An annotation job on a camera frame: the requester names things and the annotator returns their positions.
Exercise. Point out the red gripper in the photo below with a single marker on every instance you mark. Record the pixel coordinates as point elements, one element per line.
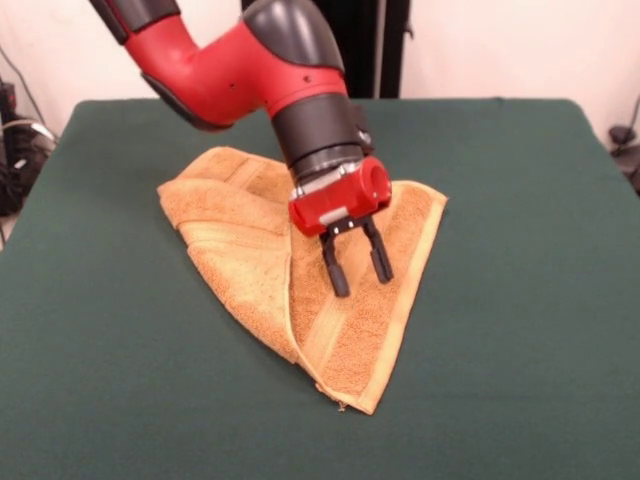
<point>345,197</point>

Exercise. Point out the tan terry towel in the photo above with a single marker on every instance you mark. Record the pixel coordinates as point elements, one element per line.
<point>225,225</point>

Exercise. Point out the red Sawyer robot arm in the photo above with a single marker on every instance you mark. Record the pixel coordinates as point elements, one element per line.
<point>225,75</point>

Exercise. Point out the dark green table cloth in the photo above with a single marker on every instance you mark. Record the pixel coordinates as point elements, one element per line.
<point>150,400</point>

